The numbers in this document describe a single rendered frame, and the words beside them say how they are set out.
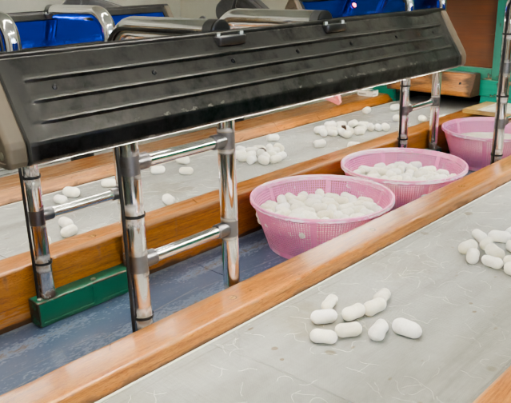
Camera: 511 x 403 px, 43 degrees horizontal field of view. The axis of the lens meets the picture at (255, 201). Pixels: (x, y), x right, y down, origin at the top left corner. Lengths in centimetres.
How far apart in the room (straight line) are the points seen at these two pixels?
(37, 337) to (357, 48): 60
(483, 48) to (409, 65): 139
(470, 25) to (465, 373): 154
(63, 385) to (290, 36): 42
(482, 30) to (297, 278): 140
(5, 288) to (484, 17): 161
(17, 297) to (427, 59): 66
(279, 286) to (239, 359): 15
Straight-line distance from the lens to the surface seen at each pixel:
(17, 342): 101
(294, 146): 169
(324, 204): 125
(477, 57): 217
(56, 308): 103
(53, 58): 49
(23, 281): 102
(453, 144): 177
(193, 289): 109
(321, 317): 83
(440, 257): 105
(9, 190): 141
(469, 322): 88
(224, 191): 85
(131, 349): 77
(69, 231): 116
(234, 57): 59
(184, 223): 117
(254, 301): 85
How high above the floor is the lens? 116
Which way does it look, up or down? 19 degrees down
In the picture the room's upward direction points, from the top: 1 degrees counter-clockwise
